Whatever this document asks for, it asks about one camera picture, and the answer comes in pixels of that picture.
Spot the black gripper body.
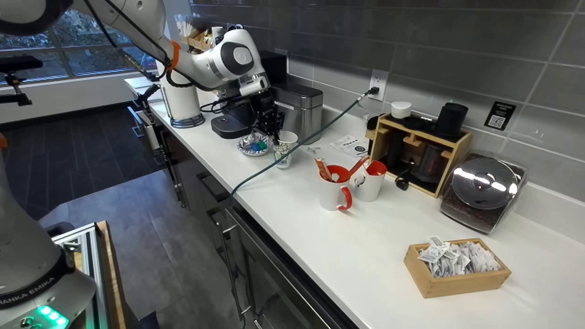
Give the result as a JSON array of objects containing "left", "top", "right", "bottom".
[{"left": 243, "top": 90, "right": 283, "bottom": 127}]

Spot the printed paper coffee cup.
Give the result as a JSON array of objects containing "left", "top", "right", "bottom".
[{"left": 271, "top": 130, "right": 302, "bottom": 172}]

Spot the small bowl with colourful items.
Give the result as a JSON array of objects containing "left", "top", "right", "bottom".
[{"left": 238, "top": 132, "right": 276, "bottom": 159}]

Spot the silver metal bin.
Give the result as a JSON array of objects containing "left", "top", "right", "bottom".
[{"left": 271, "top": 81, "right": 326, "bottom": 147}]

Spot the black silver Keurig coffee machine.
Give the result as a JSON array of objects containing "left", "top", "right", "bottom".
[{"left": 209, "top": 50, "right": 291, "bottom": 141}]

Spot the small white cup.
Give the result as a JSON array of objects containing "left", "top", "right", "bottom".
[{"left": 390, "top": 99, "right": 413, "bottom": 123}]

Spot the orange stirrer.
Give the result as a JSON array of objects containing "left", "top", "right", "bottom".
[
  {"left": 313, "top": 158, "right": 335, "bottom": 183},
  {"left": 344, "top": 154, "right": 371, "bottom": 181}
]

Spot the white printed paper sheet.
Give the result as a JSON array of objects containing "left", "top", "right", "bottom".
[{"left": 305, "top": 134, "right": 369, "bottom": 159}]

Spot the black paper towel holder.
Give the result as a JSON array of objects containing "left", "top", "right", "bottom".
[{"left": 170, "top": 110, "right": 209, "bottom": 130}]

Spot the white kettle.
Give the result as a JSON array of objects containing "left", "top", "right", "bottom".
[{"left": 159, "top": 72, "right": 207, "bottom": 127}]

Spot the dark wood cabinet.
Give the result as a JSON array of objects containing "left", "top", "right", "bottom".
[{"left": 152, "top": 117, "right": 245, "bottom": 289}]

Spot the white mug with red inside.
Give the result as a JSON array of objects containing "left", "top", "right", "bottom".
[{"left": 353, "top": 159, "right": 390, "bottom": 205}]

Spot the black clamp stand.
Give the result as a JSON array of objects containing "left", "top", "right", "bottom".
[{"left": 126, "top": 83, "right": 163, "bottom": 154}]

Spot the wooden organizer rack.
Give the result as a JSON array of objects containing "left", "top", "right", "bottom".
[{"left": 364, "top": 116, "right": 475, "bottom": 200}]

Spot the stainless dishwasher front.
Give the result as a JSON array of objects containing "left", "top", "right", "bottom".
[{"left": 221, "top": 203, "right": 362, "bottom": 329}]

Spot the black canister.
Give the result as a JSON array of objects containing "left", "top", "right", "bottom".
[{"left": 433, "top": 101, "right": 470, "bottom": 143}]

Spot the wooden board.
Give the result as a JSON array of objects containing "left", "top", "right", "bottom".
[{"left": 95, "top": 220, "right": 130, "bottom": 329}]

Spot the chrome round lid appliance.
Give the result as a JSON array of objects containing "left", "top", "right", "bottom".
[{"left": 439, "top": 154, "right": 528, "bottom": 238}]

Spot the black QR code sign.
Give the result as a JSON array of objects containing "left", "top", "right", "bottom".
[{"left": 483, "top": 99, "right": 517, "bottom": 132}]

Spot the white sugar packets pile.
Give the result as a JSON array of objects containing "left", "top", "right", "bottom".
[{"left": 417, "top": 236, "right": 503, "bottom": 280}]

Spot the wooden packet box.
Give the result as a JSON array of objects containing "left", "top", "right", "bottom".
[{"left": 402, "top": 236, "right": 514, "bottom": 300}]

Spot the dark power cable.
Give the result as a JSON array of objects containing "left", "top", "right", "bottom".
[{"left": 207, "top": 86, "right": 380, "bottom": 212}]

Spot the white mug with red handle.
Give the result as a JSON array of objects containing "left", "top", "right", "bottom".
[{"left": 316, "top": 163, "right": 357, "bottom": 214}]

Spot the white wall outlet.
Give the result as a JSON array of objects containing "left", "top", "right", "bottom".
[{"left": 368, "top": 68, "right": 391, "bottom": 103}]

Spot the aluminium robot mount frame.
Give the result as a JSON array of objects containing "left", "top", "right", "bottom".
[{"left": 49, "top": 222, "right": 112, "bottom": 329}]

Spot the black camera stand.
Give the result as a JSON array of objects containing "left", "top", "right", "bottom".
[{"left": 0, "top": 53, "right": 46, "bottom": 110}]

